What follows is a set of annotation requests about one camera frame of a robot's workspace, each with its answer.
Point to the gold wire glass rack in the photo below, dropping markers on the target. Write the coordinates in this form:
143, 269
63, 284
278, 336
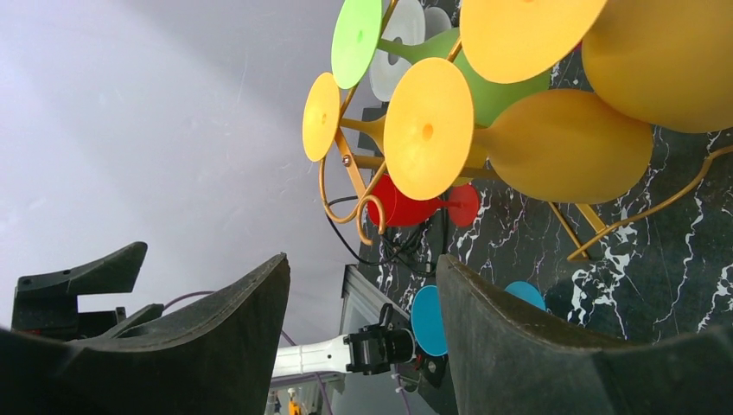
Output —
359, 27

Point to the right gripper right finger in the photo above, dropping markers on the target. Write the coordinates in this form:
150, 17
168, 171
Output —
507, 356

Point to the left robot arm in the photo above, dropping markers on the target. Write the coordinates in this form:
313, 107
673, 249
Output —
371, 350

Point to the white filament spool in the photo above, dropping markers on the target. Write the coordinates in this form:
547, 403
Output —
412, 34

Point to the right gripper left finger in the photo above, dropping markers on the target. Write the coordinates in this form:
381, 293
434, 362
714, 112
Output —
229, 373

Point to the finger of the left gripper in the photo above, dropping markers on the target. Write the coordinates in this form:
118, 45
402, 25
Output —
48, 304

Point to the orange glass yellow base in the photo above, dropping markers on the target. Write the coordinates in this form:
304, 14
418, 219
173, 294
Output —
321, 119
668, 63
559, 145

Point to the blue wine glass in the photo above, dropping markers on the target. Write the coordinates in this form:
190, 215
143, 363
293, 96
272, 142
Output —
427, 321

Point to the red wine glass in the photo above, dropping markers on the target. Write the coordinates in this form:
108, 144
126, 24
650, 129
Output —
401, 211

